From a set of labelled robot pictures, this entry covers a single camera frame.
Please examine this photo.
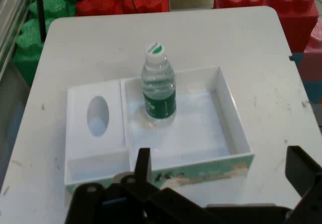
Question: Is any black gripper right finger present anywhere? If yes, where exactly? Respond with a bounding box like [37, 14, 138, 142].
[285, 145, 322, 224]

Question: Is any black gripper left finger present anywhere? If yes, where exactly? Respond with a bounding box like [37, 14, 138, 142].
[64, 147, 209, 224]

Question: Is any clear water bottle green label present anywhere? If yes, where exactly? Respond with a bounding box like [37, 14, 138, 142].
[141, 41, 177, 129]

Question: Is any white plastic organizer box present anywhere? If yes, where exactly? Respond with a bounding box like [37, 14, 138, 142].
[64, 64, 256, 202]

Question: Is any pink foam block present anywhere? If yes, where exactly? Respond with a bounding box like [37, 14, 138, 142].
[300, 19, 322, 82]

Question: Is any large red foam block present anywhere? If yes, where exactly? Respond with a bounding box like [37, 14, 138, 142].
[213, 0, 318, 54]

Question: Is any black tripod pole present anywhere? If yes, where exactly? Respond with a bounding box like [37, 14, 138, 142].
[34, 0, 48, 42]

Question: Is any aluminium frame rail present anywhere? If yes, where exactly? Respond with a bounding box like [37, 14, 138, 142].
[0, 0, 34, 80]

